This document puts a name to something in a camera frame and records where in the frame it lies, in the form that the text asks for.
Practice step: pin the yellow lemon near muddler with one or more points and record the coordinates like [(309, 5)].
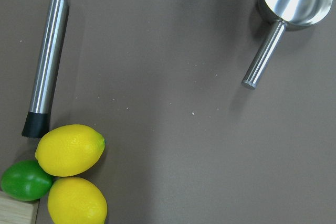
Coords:
[(69, 150)]

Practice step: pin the green lime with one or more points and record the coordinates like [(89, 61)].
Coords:
[(26, 181)]

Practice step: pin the steel muddler black tip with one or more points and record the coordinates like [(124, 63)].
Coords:
[(37, 122)]

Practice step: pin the steel ice scoop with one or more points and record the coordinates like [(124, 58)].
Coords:
[(283, 15)]

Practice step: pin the yellow lemon outer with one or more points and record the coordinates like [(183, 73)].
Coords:
[(76, 200)]

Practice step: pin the wooden cutting board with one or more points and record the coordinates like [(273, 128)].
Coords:
[(16, 211)]

